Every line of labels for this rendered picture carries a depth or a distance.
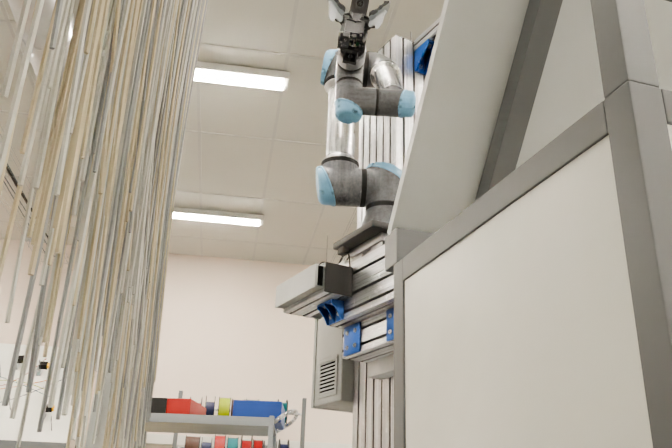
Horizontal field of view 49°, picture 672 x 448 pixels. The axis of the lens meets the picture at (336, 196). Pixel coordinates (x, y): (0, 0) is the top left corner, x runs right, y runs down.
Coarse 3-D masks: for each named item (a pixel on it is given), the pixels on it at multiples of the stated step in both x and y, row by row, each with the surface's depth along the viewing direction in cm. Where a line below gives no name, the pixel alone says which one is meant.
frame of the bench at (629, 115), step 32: (608, 96) 75; (640, 96) 72; (576, 128) 79; (608, 128) 74; (640, 128) 70; (544, 160) 84; (640, 160) 68; (512, 192) 90; (640, 192) 68; (448, 224) 106; (480, 224) 97; (640, 224) 67; (416, 256) 115; (640, 256) 66; (640, 288) 66; (640, 320) 65; (640, 352) 64
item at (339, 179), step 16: (368, 64) 231; (320, 80) 233; (336, 128) 222; (352, 128) 224; (336, 144) 220; (352, 144) 222; (336, 160) 216; (352, 160) 217; (320, 176) 213; (336, 176) 213; (352, 176) 214; (320, 192) 214; (336, 192) 213; (352, 192) 213
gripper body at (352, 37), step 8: (352, 16) 186; (360, 16) 186; (344, 24) 184; (352, 24) 185; (360, 24) 185; (368, 24) 186; (344, 32) 183; (352, 32) 184; (360, 32) 183; (344, 40) 185; (352, 40) 186; (360, 40) 184; (344, 48) 187; (352, 48) 188; (360, 48) 194; (344, 56) 192; (360, 56) 194; (352, 64) 193
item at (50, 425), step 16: (0, 352) 564; (48, 352) 571; (0, 368) 535; (16, 368) 548; (48, 368) 546; (0, 384) 533; (16, 384) 535; (0, 400) 518; (32, 400) 522; (48, 400) 524; (80, 400) 528; (0, 416) 505; (16, 416) 507; (32, 416) 509; (48, 416) 510; (64, 416) 512; (0, 432) 492; (16, 432) 494; (32, 432) 495; (48, 432) 497; (64, 432) 499
